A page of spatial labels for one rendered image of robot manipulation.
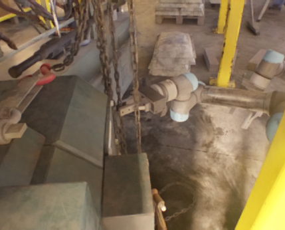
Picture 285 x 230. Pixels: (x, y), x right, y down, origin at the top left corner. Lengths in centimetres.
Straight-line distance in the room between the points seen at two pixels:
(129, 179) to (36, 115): 21
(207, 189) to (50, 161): 110
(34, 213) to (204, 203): 111
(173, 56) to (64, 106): 196
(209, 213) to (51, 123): 101
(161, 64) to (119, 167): 202
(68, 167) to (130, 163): 12
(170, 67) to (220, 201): 146
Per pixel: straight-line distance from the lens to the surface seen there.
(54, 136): 41
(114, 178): 42
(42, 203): 28
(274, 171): 47
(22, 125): 36
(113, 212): 38
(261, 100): 92
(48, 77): 55
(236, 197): 139
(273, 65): 107
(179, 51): 238
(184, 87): 87
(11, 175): 35
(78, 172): 39
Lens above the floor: 109
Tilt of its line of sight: 37 degrees down
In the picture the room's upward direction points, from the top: 2 degrees counter-clockwise
